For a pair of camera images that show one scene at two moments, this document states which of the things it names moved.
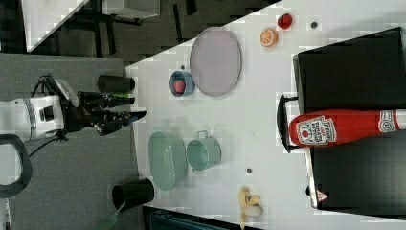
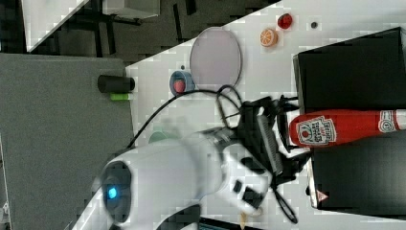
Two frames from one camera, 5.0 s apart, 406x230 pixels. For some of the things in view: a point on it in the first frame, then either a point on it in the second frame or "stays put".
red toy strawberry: (284, 21) stays put
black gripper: (89, 109) → (253, 144)
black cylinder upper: (115, 83) stays put
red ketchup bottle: (329, 126) stays put
